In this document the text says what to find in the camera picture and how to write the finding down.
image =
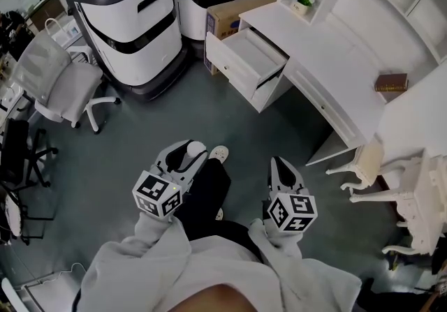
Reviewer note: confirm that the brown cardboard box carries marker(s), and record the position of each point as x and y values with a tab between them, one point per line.
227	12

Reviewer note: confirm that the person's black trousers legs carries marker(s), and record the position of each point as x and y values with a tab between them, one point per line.
209	192

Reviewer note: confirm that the person's grey hoodie torso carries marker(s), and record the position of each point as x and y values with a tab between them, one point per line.
174	275

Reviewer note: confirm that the white ornate chair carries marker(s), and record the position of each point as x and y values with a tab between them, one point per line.
366	164

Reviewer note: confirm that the brown book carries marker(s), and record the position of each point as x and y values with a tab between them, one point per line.
391	83

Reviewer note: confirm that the grey office chair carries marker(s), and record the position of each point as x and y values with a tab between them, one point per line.
59	76

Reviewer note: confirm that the white paper bag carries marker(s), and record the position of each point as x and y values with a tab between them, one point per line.
64	33

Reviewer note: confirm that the large white black machine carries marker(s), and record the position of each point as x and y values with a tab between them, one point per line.
132	24

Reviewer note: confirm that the white desk drawer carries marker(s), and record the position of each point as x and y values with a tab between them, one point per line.
244	56

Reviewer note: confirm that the black office chair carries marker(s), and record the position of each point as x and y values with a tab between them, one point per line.
17	153

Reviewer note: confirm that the white ornate table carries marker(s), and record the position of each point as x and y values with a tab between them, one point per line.
419	199

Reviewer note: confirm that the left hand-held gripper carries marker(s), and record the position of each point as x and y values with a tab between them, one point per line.
157	195

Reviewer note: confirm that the white desk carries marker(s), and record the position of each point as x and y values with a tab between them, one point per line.
349	59

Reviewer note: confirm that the person's white shoe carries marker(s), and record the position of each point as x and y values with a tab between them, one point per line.
219	214
219	153

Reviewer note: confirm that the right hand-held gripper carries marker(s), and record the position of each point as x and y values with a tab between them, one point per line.
291	211

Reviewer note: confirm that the person's right forearm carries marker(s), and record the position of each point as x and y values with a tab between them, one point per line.
279	244

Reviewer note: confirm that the person's left forearm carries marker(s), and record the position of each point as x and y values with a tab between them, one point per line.
157	234

